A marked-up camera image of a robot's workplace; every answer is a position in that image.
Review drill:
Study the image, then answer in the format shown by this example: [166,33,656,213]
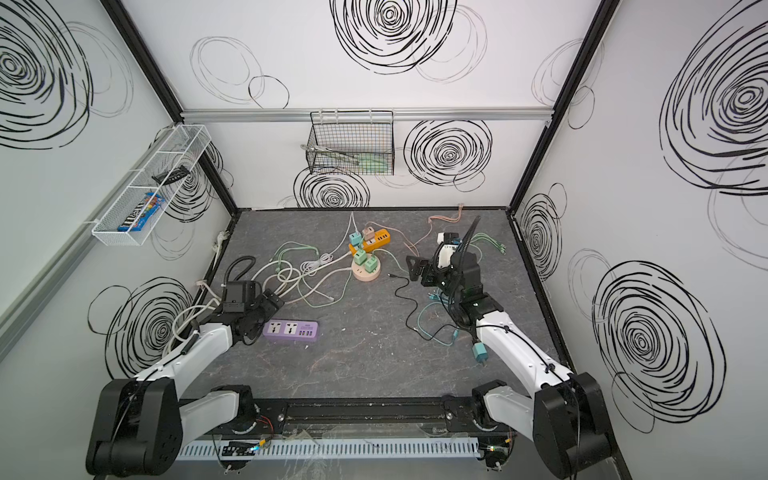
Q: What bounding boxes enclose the metal tongs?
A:
[300,144,359,165]

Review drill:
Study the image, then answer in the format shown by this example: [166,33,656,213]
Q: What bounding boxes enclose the aluminium wall rail left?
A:
[1,123,179,361]

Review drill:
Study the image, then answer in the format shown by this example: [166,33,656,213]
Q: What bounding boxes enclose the aluminium wall rail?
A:
[1,123,179,361]
[181,106,554,123]

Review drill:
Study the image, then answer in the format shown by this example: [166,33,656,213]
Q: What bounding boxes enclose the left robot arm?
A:
[85,280,285,479]

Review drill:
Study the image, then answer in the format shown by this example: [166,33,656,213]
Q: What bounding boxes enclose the white wire shelf basket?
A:
[91,124,212,247]

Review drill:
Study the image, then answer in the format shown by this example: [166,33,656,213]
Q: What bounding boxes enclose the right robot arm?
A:
[406,251,617,479]

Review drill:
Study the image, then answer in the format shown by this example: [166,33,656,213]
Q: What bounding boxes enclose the teal charger with white cable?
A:
[299,212,358,275]

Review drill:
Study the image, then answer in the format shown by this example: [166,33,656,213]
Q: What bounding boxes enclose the green plug adapter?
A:
[364,256,379,273]
[353,250,368,265]

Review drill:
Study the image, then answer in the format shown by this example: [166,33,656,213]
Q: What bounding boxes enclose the black wire basket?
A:
[302,117,395,175]

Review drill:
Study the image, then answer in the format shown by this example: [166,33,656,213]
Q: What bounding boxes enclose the purple power strip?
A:
[263,319,319,342]

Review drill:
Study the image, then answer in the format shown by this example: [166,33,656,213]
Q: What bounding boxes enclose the blue candy pack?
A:
[117,192,165,232]

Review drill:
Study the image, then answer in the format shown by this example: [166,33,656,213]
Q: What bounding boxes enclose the white slotted cable duct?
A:
[177,437,481,462]

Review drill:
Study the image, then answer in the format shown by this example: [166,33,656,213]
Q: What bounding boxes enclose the orange power strip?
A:
[348,229,391,255]

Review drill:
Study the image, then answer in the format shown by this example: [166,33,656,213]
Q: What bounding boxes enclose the aluminium wall rail back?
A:
[181,106,554,123]

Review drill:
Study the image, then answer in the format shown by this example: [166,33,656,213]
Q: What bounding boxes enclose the teal multi-head cable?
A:
[416,287,463,348]

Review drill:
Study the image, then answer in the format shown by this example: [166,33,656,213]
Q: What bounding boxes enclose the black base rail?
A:
[173,392,607,436]

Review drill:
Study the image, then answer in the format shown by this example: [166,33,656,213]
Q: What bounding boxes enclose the round pink power strip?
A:
[351,262,381,283]

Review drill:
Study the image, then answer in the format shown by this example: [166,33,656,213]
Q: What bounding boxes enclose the white power cords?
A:
[167,230,355,355]

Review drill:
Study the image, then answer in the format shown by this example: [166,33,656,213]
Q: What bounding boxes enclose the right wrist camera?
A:
[433,232,462,269]

